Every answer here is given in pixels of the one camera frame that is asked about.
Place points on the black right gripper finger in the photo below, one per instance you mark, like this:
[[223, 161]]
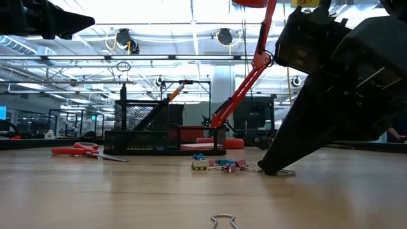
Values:
[[283, 130], [324, 121]]

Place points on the small pink binder clip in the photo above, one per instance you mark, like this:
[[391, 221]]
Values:
[[211, 163]]

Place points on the pink sticky note pad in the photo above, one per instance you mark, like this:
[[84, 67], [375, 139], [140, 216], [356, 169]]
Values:
[[198, 147]]

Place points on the small blue binder clip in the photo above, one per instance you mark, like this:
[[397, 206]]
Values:
[[199, 156]]

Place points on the yellow pencil with eraser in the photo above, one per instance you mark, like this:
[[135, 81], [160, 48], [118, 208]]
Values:
[[176, 92]]

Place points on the black mesh desk organizer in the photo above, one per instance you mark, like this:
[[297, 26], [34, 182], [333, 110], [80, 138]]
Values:
[[143, 141]]

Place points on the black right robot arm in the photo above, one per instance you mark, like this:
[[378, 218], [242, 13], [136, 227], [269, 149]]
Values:
[[394, 6]]

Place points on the red desk lamp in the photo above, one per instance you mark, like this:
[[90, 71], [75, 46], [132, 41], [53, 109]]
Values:
[[241, 90]]

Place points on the teal binder clip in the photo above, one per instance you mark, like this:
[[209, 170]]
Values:
[[225, 162]]

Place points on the person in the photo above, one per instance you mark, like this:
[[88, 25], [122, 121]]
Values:
[[394, 132]]

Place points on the cream yellow binder clip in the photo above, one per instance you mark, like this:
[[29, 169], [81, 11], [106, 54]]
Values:
[[200, 164]]

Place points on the blue computer monitor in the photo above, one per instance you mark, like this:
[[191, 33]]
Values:
[[2, 113]]

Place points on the white plastic bottle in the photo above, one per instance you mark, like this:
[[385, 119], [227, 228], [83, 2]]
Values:
[[49, 135]]

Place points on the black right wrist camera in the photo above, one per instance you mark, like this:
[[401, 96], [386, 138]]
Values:
[[305, 38]]

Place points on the black background station frame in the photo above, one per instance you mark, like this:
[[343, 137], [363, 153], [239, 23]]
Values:
[[76, 110]]

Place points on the black background rig frame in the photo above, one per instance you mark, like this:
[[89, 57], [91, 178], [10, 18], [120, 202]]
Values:
[[203, 82]]

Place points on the black metal table frame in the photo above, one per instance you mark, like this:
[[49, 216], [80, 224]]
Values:
[[31, 143]]

